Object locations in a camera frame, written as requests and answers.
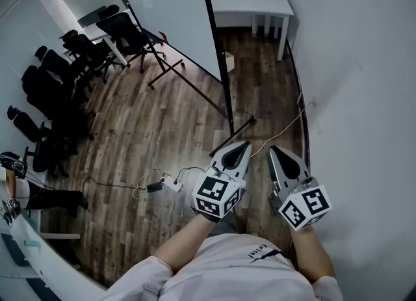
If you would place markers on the white work table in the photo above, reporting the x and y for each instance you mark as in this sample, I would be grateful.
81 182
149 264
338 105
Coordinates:
48 267

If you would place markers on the dark grey flat pad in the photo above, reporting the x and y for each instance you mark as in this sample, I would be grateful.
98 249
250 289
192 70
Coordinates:
44 290
13 249

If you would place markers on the black power adapter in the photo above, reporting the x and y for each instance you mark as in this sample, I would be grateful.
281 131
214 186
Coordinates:
154 186

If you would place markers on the small red object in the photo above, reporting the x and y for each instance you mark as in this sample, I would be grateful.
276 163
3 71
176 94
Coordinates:
163 37

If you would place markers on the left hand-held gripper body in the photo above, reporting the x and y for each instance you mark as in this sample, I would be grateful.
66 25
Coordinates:
216 197

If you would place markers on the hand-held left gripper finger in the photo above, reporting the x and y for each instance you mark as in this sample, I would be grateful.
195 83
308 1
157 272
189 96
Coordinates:
218 158
248 168

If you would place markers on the small teal label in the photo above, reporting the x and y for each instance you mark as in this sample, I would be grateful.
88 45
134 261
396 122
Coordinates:
34 244

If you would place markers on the small beige box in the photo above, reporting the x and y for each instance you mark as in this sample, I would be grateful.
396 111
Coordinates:
229 61

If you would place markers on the person's left forearm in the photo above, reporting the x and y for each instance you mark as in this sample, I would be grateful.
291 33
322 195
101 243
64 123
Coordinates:
182 244

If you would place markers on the black baseboard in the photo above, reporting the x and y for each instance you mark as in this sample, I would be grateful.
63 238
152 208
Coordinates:
303 124

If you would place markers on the white desk with slatted legs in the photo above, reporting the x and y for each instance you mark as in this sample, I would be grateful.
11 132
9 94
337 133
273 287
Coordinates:
247 2

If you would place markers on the white power strip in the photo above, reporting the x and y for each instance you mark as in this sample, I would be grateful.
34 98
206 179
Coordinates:
172 182

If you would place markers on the white whiteboard with black frame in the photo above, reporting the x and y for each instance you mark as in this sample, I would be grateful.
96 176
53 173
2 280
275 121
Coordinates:
169 7

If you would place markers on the person's pale shirt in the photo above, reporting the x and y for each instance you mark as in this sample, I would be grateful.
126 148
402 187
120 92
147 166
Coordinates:
234 277

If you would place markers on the person's right forearm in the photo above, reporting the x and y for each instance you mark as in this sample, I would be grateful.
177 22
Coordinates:
308 254

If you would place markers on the dark desk divider panel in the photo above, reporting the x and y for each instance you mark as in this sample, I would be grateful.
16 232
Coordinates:
92 17

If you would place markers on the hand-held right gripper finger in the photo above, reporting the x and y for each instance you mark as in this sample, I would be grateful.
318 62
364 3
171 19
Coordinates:
272 173
300 174

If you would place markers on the black wheeled whiteboard stand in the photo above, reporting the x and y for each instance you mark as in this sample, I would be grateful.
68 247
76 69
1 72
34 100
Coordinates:
230 114

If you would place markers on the group of black office chairs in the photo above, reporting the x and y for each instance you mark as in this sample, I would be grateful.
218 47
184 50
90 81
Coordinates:
122 31

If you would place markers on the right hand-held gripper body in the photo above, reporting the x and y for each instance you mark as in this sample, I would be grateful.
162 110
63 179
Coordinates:
305 207

